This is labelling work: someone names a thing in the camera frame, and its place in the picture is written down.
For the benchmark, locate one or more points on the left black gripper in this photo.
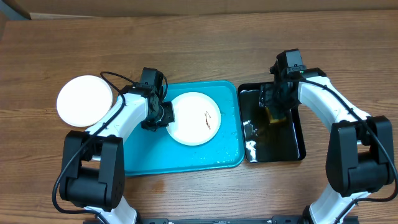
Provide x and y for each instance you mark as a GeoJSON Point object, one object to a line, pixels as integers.
{"type": "Point", "coordinates": [169, 117]}

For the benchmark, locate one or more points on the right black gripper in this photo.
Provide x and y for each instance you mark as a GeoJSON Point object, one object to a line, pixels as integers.
{"type": "Point", "coordinates": [267, 99]}

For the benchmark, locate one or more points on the yellow sponge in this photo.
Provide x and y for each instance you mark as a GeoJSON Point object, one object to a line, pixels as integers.
{"type": "Point", "coordinates": [275, 117]}

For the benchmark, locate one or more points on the white plate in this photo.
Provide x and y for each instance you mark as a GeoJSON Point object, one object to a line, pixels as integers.
{"type": "Point", "coordinates": [189, 127]}
{"type": "Point", "coordinates": [84, 100]}

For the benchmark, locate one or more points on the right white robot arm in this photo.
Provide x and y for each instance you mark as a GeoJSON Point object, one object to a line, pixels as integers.
{"type": "Point", "coordinates": [360, 156]}

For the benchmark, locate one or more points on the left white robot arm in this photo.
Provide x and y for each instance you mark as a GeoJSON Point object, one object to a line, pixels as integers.
{"type": "Point", "coordinates": [93, 176]}

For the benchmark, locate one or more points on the black water tray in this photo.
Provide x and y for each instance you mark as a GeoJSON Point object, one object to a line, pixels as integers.
{"type": "Point", "coordinates": [265, 141]}

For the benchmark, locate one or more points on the brown food smear lower plate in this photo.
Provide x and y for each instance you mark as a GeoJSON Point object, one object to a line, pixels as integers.
{"type": "Point", "coordinates": [207, 120]}

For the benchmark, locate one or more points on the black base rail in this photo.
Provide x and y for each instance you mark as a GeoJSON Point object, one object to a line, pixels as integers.
{"type": "Point", "coordinates": [274, 220]}

